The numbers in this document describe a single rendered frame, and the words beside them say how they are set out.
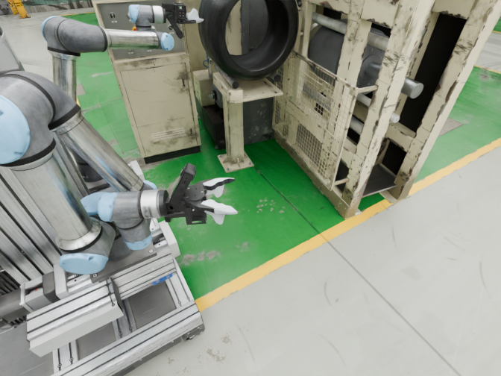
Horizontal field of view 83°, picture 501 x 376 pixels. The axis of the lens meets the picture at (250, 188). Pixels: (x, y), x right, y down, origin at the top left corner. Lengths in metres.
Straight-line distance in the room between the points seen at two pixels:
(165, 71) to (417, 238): 2.20
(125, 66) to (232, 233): 1.41
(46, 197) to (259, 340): 1.24
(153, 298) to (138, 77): 1.57
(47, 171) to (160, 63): 1.74
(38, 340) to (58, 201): 0.55
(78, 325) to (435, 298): 1.80
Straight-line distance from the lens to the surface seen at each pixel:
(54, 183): 0.78
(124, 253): 1.11
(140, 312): 1.59
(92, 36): 1.38
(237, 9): 2.09
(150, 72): 2.39
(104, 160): 0.85
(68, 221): 0.84
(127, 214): 0.78
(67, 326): 1.18
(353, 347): 1.74
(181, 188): 0.72
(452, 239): 2.43
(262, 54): 2.09
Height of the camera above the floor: 1.58
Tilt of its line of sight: 42 degrees down
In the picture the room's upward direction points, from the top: straight up
